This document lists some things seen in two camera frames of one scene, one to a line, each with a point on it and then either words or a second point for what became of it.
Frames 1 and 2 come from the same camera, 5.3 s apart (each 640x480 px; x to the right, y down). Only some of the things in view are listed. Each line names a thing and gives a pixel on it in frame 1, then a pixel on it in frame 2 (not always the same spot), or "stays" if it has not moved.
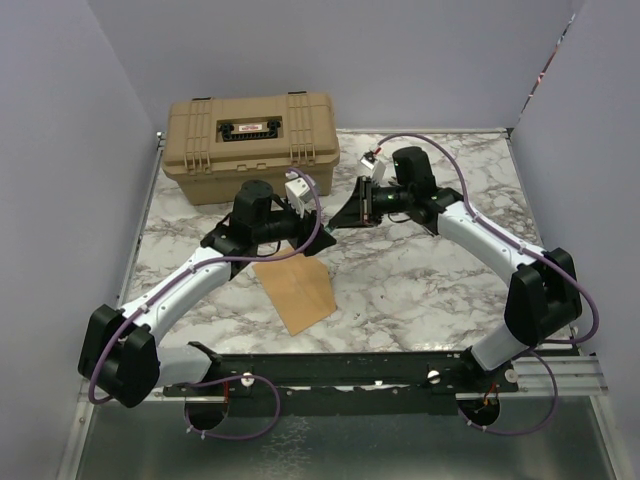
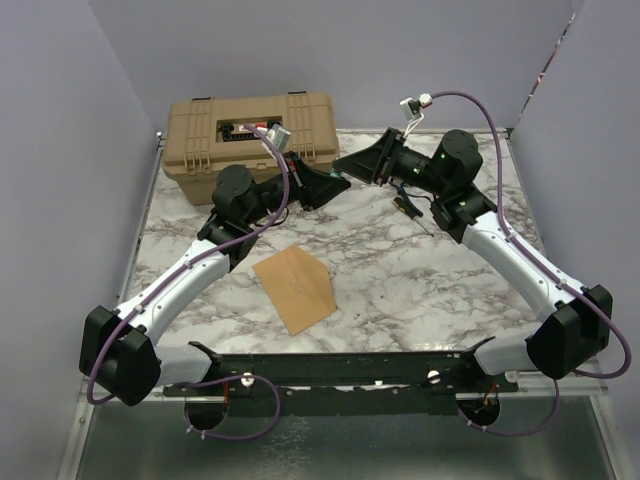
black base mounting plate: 343,384 stays
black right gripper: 360,210 -> 370,164
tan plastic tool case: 212,146 stays
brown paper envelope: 299,288 stays
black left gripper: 305,227 -> 312,187
